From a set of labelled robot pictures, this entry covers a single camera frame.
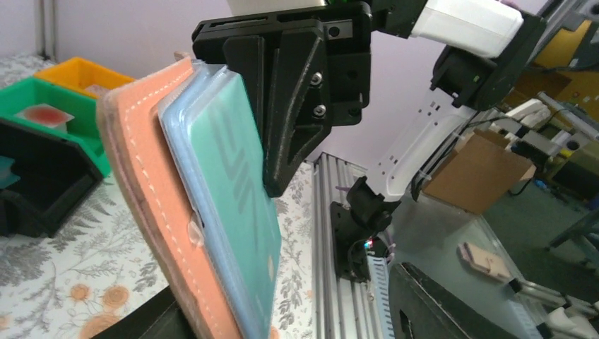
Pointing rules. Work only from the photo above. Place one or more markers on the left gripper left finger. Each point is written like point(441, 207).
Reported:
point(159, 317)

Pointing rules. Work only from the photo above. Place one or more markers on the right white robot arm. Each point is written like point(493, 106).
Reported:
point(487, 44)

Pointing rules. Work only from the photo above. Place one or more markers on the floral table mat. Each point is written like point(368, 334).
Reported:
point(99, 268)

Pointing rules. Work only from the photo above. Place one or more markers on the cardboard scrap on floor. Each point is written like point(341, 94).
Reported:
point(484, 262)

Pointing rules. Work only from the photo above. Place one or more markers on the brown cardboard box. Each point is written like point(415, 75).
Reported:
point(479, 171)

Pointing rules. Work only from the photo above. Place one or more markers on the black plastic bin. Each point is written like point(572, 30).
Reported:
point(56, 176)

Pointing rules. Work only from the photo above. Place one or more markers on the orange plastic bin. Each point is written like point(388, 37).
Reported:
point(78, 73)

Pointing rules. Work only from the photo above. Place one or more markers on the teal credit card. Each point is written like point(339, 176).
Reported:
point(240, 221)
point(7, 178)

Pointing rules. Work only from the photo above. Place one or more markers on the white red card in green bin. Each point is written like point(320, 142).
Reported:
point(47, 116)

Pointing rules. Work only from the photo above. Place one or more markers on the white card in orange bin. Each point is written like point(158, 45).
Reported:
point(96, 91)

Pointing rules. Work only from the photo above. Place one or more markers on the orange leather card holder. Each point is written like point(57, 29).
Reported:
point(145, 141)

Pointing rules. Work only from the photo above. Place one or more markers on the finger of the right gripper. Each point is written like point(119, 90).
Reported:
point(284, 71)

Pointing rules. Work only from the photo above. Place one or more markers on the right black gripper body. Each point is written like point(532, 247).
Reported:
point(348, 28)

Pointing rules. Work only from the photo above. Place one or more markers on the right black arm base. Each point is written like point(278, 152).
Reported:
point(354, 223)

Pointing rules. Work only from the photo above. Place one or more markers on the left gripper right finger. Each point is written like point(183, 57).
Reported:
point(422, 308)

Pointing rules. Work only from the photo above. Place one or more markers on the aluminium mounting rail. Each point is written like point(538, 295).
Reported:
point(344, 309)

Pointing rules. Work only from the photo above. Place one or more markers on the green plastic bin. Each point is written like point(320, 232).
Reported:
point(82, 130)

